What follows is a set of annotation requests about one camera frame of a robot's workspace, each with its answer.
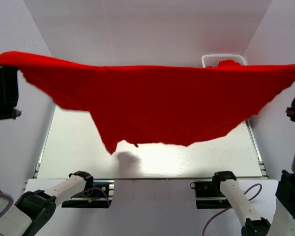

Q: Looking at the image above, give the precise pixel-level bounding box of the red t shirt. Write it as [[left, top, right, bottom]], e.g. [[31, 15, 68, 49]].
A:
[[0, 51, 295, 153]]

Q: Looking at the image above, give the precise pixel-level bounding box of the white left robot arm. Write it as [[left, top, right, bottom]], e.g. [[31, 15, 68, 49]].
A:
[[0, 66, 94, 236]]

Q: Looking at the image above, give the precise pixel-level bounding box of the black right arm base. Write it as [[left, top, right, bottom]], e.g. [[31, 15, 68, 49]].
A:
[[190, 181, 231, 209]]

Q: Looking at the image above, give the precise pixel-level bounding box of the red t shirts pile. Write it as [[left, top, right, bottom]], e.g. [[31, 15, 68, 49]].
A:
[[206, 59, 242, 67]]

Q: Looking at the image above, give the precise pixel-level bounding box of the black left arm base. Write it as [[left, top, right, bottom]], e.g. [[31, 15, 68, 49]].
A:
[[61, 180, 114, 208]]

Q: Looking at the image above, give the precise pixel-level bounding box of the white plastic basket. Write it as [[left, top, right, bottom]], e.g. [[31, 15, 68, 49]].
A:
[[201, 54, 247, 68]]

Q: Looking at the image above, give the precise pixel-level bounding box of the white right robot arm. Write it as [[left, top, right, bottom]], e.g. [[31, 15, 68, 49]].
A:
[[212, 156, 295, 236]]

